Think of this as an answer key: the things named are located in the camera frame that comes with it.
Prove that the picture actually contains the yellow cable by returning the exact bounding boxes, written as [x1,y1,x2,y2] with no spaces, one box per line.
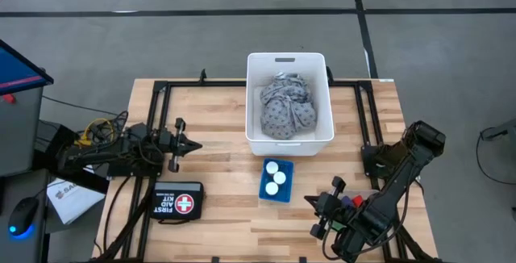
[78,117,116,148]

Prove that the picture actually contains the grey patterned cloth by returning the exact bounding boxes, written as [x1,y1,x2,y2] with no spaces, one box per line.
[259,72,318,141]

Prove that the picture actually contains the white perforated plastic basket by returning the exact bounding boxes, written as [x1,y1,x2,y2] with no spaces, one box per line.
[244,52,335,157]

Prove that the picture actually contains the black computer mouse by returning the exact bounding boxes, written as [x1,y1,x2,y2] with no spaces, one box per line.
[7,197,40,238]

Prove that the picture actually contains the blue screen monitor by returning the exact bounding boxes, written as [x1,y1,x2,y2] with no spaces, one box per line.
[0,39,55,97]

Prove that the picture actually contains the black first aid kit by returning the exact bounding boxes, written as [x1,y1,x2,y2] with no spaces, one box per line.
[151,181,205,224]

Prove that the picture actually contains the grey cabinet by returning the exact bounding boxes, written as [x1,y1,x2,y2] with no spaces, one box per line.
[0,87,44,177]

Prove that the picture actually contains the black floor cable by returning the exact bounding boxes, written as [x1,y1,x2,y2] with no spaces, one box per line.
[475,127,516,186]

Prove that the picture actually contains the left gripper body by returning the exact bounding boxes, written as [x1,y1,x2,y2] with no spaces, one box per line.
[159,117,186,173]

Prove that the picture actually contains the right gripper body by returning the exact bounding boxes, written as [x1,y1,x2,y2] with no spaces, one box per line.
[309,176,350,240]

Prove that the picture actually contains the clear plastic tray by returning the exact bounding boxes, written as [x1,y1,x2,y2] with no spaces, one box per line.
[341,189,382,216]

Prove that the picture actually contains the white printed paper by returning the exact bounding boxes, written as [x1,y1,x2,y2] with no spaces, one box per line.
[46,165,106,226]

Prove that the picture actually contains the small blue plastic basket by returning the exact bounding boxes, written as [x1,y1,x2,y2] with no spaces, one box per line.
[258,157,295,204]

